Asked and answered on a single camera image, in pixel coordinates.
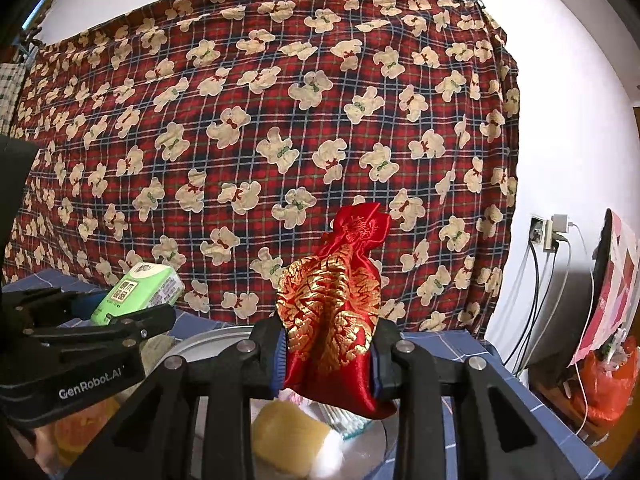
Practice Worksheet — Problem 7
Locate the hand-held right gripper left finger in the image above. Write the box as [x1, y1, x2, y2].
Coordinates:
[80, 316, 289, 480]

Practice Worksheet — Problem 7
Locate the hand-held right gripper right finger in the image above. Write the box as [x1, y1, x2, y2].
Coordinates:
[369, 317, 611, 480]

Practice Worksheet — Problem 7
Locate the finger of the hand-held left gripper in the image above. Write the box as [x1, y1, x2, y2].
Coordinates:
[25, 304, 177, 362]
[0, 287, 109, 331]

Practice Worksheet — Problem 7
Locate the green tissue pack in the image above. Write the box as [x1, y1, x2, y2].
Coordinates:
[90, 262, 183, 326]

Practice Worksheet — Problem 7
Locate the round metal tin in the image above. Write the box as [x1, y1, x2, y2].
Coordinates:
[170, 325, 396, 480]

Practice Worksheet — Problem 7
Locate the red gold brocade pouch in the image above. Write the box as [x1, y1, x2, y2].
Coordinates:
[276, 205, 398, 420]

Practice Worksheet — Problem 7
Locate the cotton swab packet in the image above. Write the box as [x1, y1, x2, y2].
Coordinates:
[280, 390, 373, 441]

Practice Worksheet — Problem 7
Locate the yellow sponge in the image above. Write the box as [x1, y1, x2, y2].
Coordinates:
[251, 400, 331, 478]

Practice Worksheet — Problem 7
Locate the gold pink round tin lid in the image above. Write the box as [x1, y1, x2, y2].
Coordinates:
[52, 402, 121, 468]

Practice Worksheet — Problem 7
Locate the blue plaid bed sheet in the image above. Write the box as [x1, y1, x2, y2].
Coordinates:
[0, 267, 611, 480]

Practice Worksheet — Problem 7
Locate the green white checked cloth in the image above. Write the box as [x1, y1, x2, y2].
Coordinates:
[0, 62, 26, 133]

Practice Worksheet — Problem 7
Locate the orange plastic bag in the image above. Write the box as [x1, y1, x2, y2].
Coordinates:
[570, 337, 640, 428]

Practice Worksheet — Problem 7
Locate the red plaid bear print blanket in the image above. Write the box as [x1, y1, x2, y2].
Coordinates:
[0, 0, 521, 341]

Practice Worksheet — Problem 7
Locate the pink patchwork board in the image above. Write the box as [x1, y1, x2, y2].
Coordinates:
[570, 207, 640, 367]

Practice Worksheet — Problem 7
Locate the black power cable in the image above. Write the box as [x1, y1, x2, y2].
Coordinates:
[502, 241, 544, 367]

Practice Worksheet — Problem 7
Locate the white charging cable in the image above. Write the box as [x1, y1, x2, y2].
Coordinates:
[567, 219, 597, 432]
[519, 246, 572, 377]

